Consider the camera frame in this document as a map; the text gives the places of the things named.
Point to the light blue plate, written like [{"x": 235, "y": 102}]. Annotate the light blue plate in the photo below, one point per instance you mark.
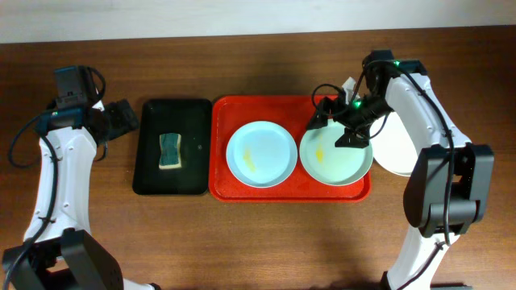
[{"x": 261, "y": 154}]

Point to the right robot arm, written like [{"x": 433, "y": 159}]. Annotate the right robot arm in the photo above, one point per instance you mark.
[{"x": 448, "y": 188}]

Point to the black plastic tray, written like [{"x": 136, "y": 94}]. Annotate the black plastic tray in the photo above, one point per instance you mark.
[{"x": 189, "y": 118}]

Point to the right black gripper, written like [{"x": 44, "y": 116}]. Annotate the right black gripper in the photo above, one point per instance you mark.
[{"x": 361, "y": 133}]

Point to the white plate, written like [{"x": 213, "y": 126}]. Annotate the white plate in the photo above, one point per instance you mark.
[{"x": 392, "y": 147}]

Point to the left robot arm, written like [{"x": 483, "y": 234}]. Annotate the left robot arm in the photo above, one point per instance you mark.
[{"x": 58, "y": 249}]

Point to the light green plate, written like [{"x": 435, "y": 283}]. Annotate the light green plate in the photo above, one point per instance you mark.
[{"x": 329, "y": 164}]

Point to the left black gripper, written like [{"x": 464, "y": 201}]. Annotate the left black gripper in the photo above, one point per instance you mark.
[{"x": 122, "y": 117}]

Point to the green yellow sponge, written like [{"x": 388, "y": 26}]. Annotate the green yellow sponge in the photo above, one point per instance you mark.
[{"x": 170, "y": 151}]

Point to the red plastic tray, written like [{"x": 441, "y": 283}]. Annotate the red plastic tray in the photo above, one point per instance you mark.
[{"x": 229, "y": 113}]

